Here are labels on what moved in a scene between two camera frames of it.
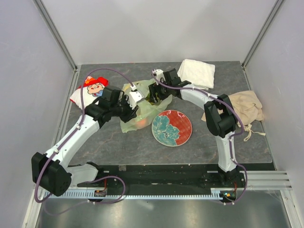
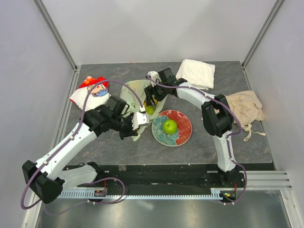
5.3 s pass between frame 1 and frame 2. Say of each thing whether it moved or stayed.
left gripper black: moved
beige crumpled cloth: stayed
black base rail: stayed
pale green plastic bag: moved
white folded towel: stayed
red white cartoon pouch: stayed
